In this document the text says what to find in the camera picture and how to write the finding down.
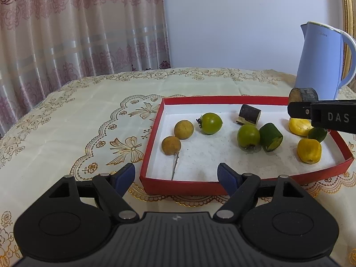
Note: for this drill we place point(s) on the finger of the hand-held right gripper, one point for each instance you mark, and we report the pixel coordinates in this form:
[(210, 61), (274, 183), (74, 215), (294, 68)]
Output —
[(299, 111)]

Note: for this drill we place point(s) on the blue electric kettle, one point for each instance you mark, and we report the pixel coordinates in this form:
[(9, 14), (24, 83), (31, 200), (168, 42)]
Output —
[(317, 61)]

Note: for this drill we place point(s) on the green cucumber piece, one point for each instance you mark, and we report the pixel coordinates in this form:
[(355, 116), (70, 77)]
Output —
[(269, 135), (317, 134)]

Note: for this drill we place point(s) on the gold frame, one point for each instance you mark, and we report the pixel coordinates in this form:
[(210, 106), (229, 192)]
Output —
[(349, 5)]

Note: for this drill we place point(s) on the brown longan with stem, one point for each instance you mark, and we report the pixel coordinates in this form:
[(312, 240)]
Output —
[(171, 145)]

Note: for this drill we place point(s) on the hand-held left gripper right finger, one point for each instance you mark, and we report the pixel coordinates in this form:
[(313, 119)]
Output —
[(226, 177)]

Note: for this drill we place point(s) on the pink patterned curtain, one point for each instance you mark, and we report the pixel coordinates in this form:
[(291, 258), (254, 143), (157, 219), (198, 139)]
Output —
[(69, 47)]

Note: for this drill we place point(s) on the yellow pepper piece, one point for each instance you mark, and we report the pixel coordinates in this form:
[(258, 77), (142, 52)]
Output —
[(299, 127), (308, 150)]

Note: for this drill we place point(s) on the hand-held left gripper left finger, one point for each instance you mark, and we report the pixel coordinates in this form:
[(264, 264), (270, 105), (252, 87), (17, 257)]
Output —
[(125, 177)]

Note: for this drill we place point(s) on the green tomato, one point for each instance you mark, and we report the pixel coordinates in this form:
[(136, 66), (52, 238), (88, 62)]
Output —
[(248, 135), (211, 123)]

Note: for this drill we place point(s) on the dark eggplant piece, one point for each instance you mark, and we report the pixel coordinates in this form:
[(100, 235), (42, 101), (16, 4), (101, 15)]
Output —
[(303, 94), (249, 113)]

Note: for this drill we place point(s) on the red cardboard tray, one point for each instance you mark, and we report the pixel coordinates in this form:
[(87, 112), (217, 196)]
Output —
[(200, 161)]

